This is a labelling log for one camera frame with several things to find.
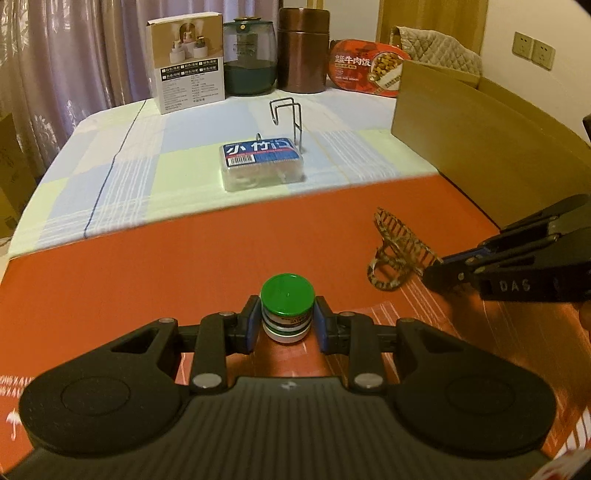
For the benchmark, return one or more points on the green lid small jar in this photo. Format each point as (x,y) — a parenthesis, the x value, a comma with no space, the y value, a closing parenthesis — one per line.
(287,305)

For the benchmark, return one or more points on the red instant meal box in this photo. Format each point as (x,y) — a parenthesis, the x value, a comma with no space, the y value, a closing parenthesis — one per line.
(366,67)

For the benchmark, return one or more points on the brown cylindrical canister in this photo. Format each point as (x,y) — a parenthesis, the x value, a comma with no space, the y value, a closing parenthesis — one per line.
(302,50)

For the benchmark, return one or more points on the wall power sockets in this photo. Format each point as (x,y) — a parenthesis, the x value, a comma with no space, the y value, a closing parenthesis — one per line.
(534,50)

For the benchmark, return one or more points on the white product box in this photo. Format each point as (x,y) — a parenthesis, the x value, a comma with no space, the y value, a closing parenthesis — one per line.
(184,60)

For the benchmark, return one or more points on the pastel checkered tablecloth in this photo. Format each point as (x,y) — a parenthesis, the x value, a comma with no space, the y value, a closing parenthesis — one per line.
(131,165)

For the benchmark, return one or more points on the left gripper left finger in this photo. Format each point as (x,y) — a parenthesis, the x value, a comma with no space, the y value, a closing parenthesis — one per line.
(220,335)

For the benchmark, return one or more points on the wooden door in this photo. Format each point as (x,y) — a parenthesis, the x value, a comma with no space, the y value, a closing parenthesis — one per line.
(464,20)

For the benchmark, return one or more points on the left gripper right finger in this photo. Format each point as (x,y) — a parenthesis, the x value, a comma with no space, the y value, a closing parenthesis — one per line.
(355,336)

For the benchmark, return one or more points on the open brown cardboard box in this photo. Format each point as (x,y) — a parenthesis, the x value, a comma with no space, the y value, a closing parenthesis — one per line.
(508,156)

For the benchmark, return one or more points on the purple curtain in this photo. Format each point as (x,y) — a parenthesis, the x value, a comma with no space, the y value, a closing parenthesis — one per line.
(62,61)

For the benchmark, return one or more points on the blue toothpick box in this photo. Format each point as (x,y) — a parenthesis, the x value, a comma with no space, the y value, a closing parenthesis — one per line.
(259,163)

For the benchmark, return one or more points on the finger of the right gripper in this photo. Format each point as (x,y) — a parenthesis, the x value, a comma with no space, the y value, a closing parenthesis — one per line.
(562,218)
(449,272)

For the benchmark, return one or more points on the person's hand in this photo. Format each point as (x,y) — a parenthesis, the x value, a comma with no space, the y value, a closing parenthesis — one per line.
(584,311)

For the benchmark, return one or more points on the leopard print hair claw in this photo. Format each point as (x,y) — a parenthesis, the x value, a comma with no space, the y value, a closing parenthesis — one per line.
(401,254)

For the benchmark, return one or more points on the chrome wire hook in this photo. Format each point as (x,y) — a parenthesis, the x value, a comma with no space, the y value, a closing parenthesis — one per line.
(296,117)

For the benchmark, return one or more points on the red Motul cardboard sheet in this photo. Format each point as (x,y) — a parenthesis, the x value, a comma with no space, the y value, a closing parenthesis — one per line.
(59,303)

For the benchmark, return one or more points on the green glass jar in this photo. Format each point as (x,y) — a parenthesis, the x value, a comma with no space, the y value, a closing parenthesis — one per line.
(249,56)

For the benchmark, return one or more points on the beige quilted cushion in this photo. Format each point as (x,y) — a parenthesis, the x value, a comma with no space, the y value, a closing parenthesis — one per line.
(440,52)

